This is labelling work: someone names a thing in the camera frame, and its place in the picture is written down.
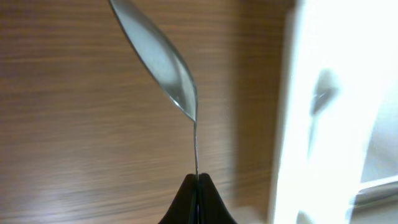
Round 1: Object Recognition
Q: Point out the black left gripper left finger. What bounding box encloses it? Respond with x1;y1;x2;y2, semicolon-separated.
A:
159;174;197;224

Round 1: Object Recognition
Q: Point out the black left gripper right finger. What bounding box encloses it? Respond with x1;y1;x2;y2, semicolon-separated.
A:
198;173;237;224

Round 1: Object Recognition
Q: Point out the small steel teaspoon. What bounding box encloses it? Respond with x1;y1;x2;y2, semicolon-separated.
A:
307;69;339;159
109;0;199;174

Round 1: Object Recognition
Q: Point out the white plastic cutlery tray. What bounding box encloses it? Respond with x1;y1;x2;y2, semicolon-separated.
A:
268;0;397;224

